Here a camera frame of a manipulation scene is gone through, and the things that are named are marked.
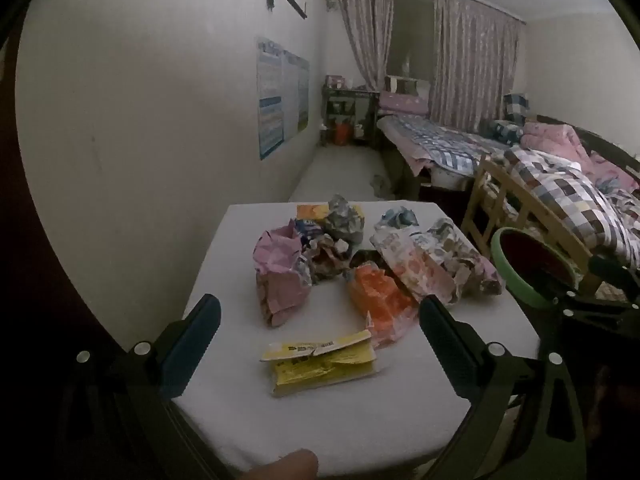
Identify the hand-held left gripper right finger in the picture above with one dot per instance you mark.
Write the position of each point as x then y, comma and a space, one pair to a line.
447, 347

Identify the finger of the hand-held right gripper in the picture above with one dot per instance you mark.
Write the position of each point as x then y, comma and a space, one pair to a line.
607, 270
600, 317

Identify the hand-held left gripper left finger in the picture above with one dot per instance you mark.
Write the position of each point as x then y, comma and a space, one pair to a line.
192, 347

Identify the multicolour patterned wrapper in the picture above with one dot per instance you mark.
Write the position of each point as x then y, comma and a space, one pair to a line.
462, 255

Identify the green bin with red inside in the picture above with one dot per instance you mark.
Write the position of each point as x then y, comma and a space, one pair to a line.
501, 260

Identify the printed paper ball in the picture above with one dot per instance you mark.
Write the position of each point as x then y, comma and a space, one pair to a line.
327, 262

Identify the yellow orange drink carton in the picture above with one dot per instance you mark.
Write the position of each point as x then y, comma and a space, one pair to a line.
311, 211

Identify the person's left hand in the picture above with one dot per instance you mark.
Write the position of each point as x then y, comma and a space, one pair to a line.
282, 466

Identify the orange crumpled wrapper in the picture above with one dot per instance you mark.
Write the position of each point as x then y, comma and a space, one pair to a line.
382, 300

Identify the white orange floral wrapper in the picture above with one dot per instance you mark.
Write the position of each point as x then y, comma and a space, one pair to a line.
415, 265

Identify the pink crumpled wrapper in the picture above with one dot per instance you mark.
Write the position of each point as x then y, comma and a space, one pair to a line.
277, 280

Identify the flattened yellow packet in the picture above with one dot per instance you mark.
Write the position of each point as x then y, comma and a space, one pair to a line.
320, 362

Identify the small white blue wrapper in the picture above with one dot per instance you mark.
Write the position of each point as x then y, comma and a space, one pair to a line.
400, 217

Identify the wooden chair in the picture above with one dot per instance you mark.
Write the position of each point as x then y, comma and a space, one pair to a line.
482, 210

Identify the pink quilt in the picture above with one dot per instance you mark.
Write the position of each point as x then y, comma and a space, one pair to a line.
555, 137

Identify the blue cookie wrapper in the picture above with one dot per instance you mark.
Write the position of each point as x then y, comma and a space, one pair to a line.
306, 230

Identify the grey crumpled paper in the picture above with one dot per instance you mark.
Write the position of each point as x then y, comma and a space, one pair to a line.
345, 217

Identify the dark checked pillow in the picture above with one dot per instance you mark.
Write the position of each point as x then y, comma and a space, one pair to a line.
502, 132

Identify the grey cloth on floor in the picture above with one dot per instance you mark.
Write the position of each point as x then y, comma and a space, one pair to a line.
381, 185

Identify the blue white plaid pillow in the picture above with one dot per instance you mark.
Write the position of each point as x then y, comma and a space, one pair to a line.
516, 106

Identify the bed with plaid sheet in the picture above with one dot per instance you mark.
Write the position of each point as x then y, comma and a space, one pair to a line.
440, 145

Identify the orange bottle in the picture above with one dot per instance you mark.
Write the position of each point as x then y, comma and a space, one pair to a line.
343, 134

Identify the patterned curtain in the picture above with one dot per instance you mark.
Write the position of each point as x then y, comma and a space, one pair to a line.
475, 60
367, 30

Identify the pink pillow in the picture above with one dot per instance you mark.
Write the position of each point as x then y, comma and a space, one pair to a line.
404, 102

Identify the cluttered storage shelf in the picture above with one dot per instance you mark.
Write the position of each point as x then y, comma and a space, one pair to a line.
350, 110

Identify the window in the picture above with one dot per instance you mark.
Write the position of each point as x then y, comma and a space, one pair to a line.
412, 30

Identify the blue framed wall poster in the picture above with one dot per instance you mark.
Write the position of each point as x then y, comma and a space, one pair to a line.
270, 100

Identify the wall poster with green bottom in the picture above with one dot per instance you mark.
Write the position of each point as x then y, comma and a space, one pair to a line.
303, 92

